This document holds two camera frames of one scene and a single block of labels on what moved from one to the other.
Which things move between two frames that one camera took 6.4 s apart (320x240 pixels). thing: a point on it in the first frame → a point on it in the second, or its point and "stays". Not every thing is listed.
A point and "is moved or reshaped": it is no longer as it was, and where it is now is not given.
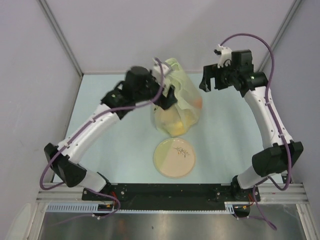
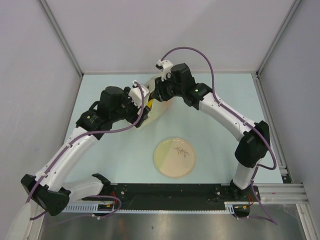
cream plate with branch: [174, 158] stays
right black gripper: [212, 71] → [159, 88]
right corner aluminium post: [279, 33] stays
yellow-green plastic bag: [175, 121] is moved or reshaped
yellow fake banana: [177, 129] → [150, 103]
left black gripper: [170, 99] → [135, 115]
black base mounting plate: [171, 197] stays
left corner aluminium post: [61, 34] stays
